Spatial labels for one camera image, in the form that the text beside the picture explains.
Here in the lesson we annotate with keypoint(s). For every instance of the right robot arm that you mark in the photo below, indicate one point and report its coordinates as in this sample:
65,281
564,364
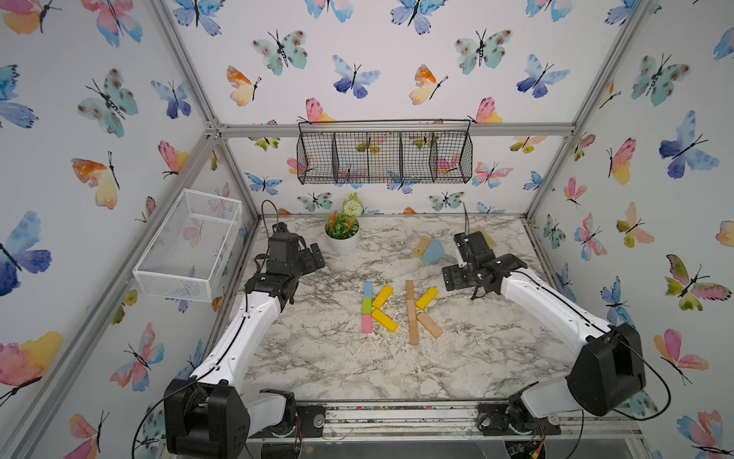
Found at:
608,370

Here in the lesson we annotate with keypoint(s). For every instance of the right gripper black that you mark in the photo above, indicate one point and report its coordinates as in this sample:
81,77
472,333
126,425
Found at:
452,276

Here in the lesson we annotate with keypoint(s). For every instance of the black wire wall basket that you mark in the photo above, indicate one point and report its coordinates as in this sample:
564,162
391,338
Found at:
372,152

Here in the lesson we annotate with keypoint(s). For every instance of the white mesh wall basket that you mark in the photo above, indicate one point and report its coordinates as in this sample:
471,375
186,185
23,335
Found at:
188,253

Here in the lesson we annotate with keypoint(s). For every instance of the wooden block bottom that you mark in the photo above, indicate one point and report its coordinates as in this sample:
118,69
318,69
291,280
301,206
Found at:
411,310

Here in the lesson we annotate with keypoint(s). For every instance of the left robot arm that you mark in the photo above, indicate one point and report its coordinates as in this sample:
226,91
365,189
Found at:
206,415

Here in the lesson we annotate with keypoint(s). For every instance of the potted plant white pot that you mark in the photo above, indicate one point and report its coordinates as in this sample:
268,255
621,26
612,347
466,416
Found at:
342,228

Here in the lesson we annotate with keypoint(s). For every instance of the blue hand brush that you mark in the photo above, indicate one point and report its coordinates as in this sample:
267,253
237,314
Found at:
429,250

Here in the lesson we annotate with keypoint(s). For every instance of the blue block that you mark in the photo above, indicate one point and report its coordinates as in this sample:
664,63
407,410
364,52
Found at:
368,289

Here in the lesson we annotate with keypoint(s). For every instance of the yellow block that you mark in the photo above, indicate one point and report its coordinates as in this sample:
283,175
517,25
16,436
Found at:
384,320
425,300
382,297

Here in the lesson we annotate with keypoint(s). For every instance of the green block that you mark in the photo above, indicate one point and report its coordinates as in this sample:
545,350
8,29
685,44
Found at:
367,306

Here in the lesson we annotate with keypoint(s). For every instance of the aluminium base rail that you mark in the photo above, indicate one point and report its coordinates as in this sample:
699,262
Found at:
334,421

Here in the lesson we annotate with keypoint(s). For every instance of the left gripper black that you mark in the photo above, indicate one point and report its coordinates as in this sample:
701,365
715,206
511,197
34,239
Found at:
310,265

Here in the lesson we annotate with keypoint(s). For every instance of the pink block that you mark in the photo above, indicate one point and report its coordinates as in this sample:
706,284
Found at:
367,324

